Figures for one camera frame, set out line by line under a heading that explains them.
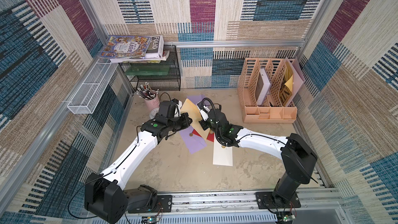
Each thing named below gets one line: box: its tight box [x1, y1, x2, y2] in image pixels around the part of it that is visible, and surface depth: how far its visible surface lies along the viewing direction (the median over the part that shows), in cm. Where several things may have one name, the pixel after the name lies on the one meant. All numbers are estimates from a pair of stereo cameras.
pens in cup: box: [136, 81, 160, 100], surface depth 101 cm
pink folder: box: [283, 56, 306, 107], surface depth 90 cm
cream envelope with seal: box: [180, 98, 210, 140], surface depth 81 cm
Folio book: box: [109, 35, 167, 64], surface depth 82 cm
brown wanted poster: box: [278, 65, 293, 107], surface depth 99 cm
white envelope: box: [212, 132, 233, 167], surface depth 90 cm
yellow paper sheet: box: [283, 74, 294, 94], surface depth 90 cm
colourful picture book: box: [99, 35, 152, 59], surface depth 83 cm
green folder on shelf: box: [124, 64, 170, 76], surface depth 99 cm
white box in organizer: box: [257, 67, 272, 106], surface depth 101 cm
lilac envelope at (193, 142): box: [179, 126, 208, 154], surface depth 96 cm
